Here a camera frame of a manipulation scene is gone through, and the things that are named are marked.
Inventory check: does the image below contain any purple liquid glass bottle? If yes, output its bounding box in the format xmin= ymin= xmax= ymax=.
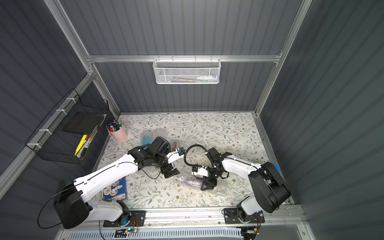
xmin=176 ymin=176 xmax=203 ymax=188

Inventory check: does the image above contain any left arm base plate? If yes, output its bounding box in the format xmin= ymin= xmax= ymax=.
xmin=103 ymin=211 xmax=147 ymax=228

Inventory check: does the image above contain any white tape dispenser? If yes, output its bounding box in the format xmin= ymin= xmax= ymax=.
xmin=170 ymin=140 xmax=180 ymax=152

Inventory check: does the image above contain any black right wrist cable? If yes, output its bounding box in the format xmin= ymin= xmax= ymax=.
xmin=183 ymin=144 xmax=211 ymax=169

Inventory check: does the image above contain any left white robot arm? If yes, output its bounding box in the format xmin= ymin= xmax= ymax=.
xmin=53 ymin=137 xmax=185 ymax=229

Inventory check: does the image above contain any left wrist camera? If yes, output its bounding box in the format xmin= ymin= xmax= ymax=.
xmin=167 ymin=148 xmax=185 ymax=164

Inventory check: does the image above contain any yellow highlighter in basket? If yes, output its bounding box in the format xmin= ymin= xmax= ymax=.
xmin=75 ymin=135 xmax=89 ymax=156

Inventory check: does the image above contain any aluminium front rail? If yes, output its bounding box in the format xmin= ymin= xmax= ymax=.
xmin=61 ymin=205 xmax=307 ymax=229

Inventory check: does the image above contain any black wire wall basket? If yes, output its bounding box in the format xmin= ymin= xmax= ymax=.
xmin=26 ymin=90 xmax=112 ymax=164

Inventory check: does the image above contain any black notebook in basket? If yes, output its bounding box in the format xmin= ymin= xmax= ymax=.
xmin=63 ymin=112 xmax=104 ymax=136

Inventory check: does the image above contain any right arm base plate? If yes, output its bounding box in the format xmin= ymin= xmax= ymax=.
xmin=221 ymin=208 xmax=265 ymax=225

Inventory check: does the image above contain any blue liquid glass bottle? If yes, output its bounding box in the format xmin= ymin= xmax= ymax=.
xmin=141 ymin=135 xmax=152 ymax=146

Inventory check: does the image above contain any pink marker cup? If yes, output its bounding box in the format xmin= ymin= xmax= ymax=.
xmin=106 ymin=120 xmax=128 ymax=142

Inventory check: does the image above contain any white wire wall basket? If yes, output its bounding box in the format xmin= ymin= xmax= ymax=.
xmin=153 ymin=60 xmax=222 ymax=85

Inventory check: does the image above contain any blue sticker sheet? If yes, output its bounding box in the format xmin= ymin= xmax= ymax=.
xmin=102 ymin=177 xmax=127 ymax=202

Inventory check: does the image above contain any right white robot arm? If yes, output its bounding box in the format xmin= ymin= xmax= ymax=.
xmin=197 ymin=148 xmax=291 ymax=223

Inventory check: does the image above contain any white ventilated cable duct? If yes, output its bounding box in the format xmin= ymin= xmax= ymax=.
xmin=68 ymin=227 xmax=244 ymax=240

